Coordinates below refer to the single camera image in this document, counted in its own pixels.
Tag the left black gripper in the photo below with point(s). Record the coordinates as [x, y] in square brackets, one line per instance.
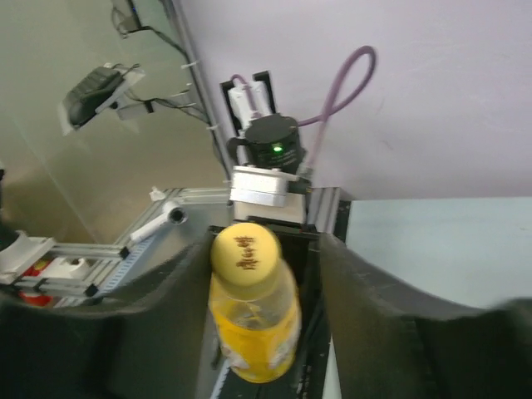
[306, 378]

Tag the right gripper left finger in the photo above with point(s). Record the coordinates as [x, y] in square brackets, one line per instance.
[141, 341]

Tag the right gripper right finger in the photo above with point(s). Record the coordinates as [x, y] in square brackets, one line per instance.
[392, 340]

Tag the yellow bottle cap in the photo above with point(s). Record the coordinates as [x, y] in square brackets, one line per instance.
[245, 260]

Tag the yellow juice bottle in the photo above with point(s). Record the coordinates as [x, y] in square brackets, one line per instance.
[258, 335]

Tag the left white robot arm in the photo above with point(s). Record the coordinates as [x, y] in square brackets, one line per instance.
[263, 137]

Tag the white cylindrical tool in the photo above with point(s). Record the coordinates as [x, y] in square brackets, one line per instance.
[172, 213]

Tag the black power adapter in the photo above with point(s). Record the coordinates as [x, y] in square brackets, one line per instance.
[100, 89]

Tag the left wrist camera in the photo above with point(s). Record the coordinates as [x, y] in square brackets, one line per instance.
[268, 194]

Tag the grey cable duct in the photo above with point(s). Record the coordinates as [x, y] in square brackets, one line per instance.
[113, 280]

